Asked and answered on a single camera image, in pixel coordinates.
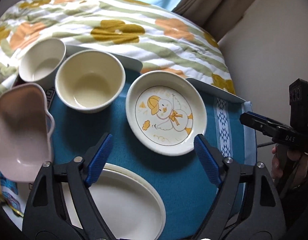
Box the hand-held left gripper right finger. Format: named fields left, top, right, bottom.
left=193, top=134, right=287, bottom=240

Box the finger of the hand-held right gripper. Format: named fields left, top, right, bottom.
left=245, top=111, right=284, bottom=128
left=239, top=114, right=278, bottom=138

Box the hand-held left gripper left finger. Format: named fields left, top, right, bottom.
left=22, top=133, right=121, bottom=240

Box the duck print plate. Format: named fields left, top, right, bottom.
left=125, top=71, right=208, bottom=157

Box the large cream bowl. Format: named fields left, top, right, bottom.
left=55, top=50, right=126, bottom=113

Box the small cream bowl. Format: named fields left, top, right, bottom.
left=19, top=38, right=67, bottom=91

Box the person's right forearm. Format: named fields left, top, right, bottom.
left=279, top=154, right=308, bottom=207

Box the person's right hand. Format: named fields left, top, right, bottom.
left=271, top=146, right=286, bottom=180

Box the blue patterned tablecloth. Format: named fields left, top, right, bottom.
left=0, top=66, right=257, bottom=240

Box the brown curtain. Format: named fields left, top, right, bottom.
left=172, top=0, right=272, bottom=41

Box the floral striped blanket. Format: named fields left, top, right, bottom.
left=0, top=0, right=236, bottom=102

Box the short white table guard rail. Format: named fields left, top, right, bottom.
left=185, top=77, right=246, bottom=103

